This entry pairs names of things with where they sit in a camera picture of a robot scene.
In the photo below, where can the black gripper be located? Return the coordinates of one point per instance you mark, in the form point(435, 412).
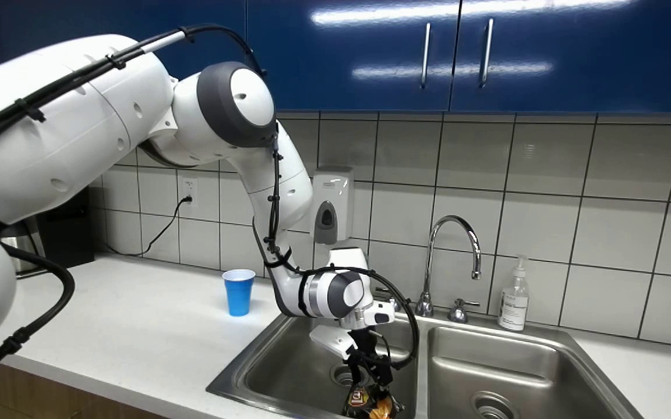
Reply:
point(363, 361)

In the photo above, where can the black chip packet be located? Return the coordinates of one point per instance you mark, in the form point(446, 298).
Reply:
point(370, 404)

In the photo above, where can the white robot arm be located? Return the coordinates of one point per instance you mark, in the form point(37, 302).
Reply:
point(72, 109)

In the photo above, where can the stainless steel double sink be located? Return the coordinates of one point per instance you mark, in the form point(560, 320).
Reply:
point(462, 370)

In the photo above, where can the chrome gooseneck faucet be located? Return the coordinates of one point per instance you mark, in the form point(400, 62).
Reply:
point(446, 271)

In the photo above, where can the clear soap pump bottle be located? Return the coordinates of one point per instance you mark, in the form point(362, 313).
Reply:
point(515, 298)

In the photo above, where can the blue plastic cup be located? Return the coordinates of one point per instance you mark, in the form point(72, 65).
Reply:
point(238, 288)

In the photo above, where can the blue upper cabinets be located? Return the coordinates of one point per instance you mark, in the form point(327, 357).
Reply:
point(573, 56)

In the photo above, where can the black coffee maker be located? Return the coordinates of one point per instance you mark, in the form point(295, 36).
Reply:
point(61, 235)

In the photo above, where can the white wall soap dispenser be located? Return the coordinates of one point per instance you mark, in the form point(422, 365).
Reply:
point(332, 207)

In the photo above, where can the white wall outlet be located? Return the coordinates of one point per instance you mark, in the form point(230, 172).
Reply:
point(188, 190)

